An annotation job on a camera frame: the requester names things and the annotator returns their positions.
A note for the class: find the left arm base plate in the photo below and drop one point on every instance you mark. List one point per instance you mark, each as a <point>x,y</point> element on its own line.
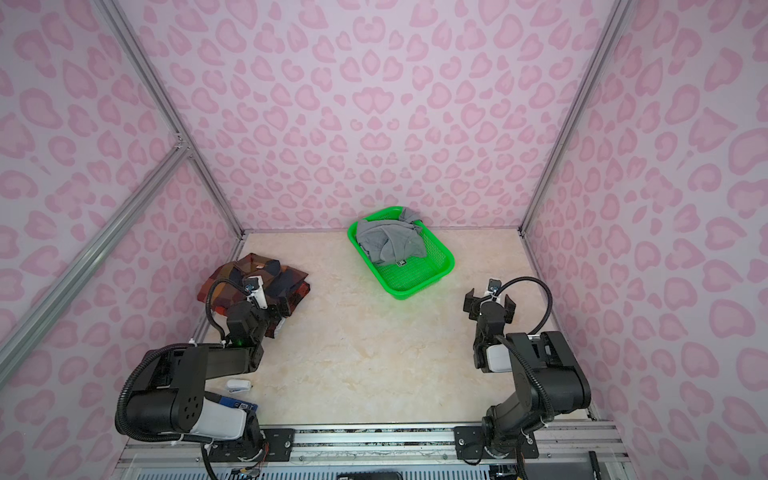
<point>270,445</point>

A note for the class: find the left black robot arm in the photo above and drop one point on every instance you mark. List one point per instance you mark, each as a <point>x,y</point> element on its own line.
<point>164,398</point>

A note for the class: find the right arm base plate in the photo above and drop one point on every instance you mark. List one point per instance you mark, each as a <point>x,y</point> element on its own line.
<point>471,446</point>

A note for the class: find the green plastic basket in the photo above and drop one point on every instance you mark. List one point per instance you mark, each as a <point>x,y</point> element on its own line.
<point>417,274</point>

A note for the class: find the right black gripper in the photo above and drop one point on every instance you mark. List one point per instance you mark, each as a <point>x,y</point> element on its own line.
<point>489,307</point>

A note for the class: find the small white device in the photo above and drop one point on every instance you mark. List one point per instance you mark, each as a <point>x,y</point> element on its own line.
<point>238,385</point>

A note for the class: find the blue black tool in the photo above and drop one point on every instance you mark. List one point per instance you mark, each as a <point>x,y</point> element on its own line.
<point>236,403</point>

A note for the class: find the folded plaid flannel shirt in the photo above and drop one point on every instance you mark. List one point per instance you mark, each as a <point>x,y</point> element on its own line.
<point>281,286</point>

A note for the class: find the right corner aluminium post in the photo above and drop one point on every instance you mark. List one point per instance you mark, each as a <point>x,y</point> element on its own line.
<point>620,16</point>

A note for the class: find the diagonal aluminium frame bar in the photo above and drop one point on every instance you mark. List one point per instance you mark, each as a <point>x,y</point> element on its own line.
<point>39,320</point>

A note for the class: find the left corner aluminium post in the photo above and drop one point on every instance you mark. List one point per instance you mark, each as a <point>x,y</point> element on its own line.
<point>128,39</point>

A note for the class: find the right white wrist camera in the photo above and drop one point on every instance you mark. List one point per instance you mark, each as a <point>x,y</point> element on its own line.
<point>493,287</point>

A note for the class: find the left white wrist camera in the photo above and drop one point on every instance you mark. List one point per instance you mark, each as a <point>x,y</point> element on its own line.
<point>257,297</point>

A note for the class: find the corner aluminium post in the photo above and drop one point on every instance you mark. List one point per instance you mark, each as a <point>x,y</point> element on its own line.
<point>620,16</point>
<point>128,39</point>

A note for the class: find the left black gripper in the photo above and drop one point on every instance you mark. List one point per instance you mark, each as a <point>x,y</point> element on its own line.
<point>267,302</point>

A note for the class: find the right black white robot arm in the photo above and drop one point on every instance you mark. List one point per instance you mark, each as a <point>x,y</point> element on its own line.
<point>548,382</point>

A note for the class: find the grey long sleeve shirt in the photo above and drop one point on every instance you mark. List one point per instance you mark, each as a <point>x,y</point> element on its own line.
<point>392,241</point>

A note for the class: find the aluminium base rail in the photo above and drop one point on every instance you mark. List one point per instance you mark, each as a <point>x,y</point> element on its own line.
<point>569,449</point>

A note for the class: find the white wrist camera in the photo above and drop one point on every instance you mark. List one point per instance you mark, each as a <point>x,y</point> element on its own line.
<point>493,287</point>
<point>257,297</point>

